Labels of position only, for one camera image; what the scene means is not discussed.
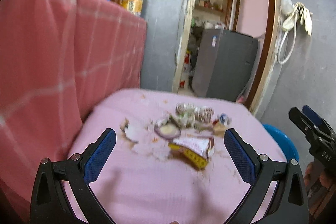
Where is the red checked counter cloth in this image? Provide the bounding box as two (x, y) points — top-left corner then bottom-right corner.
(1, 0), (147, 200)

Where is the blue plastic bucket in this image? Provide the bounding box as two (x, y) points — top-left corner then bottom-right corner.
(263, 124), (299, 161)

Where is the pink floral table cloth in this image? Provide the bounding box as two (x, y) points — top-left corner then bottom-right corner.
(70, 89), (285, 223)

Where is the yellow snack wrapper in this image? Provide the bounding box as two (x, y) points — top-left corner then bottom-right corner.
(168, 136), (215, 169)

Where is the grey washing machine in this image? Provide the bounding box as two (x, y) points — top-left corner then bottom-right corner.
(191, 29), (259, 102)

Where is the white blue wrapper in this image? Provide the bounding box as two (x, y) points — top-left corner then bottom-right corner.
(217, 113), (231, 127)

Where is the red white rice sack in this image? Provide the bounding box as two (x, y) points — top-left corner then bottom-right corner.
(179, 51), (191, 89)

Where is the broken eggshell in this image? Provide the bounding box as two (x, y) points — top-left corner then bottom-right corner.
(120, 118), (142, 143)

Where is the person's right hand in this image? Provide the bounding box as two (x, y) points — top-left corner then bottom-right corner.
(303, 161), (335, 189)

